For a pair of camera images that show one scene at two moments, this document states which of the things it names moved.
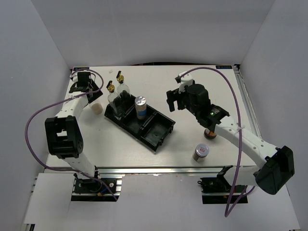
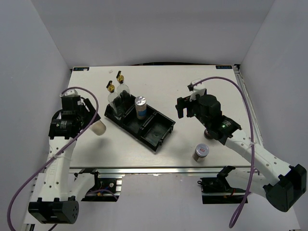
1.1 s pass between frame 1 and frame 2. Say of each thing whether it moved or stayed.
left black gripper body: moved
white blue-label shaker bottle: stayed
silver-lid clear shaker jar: moved
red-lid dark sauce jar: stayed
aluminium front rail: stayed
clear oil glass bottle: stayed
